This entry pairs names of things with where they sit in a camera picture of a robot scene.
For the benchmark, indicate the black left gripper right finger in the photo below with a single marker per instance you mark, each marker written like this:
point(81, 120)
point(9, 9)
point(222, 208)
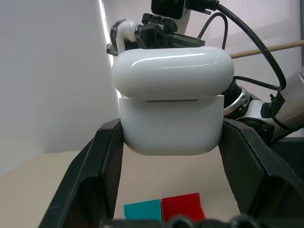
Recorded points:
point(261, 180)

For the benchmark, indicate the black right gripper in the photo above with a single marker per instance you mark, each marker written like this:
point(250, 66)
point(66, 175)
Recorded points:
point(175, 38)

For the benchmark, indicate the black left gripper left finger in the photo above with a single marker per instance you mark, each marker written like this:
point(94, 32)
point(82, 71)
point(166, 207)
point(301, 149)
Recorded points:
point(92, 171)

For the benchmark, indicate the white earbud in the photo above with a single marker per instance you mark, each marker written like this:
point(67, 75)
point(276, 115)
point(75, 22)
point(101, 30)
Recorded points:
point(127, 29)

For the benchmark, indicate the white earbud charging case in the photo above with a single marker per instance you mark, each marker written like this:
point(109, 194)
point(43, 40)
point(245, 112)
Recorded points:
point(171, 114)

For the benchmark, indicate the dark bin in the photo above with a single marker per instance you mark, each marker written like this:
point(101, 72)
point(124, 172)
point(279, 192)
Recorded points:
point(293, 154)

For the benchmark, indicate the teal ribbed block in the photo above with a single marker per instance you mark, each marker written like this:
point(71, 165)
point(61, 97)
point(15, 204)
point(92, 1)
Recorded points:
point(142, 210)

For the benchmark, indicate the red ribbed block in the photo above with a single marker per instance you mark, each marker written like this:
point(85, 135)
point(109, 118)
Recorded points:
point(181, 206)

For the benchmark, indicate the white upright panel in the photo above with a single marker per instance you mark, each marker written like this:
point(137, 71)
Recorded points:
point(52, 76)

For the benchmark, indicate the thin wooden stick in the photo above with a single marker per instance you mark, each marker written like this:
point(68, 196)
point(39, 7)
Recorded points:
point(273, 48)

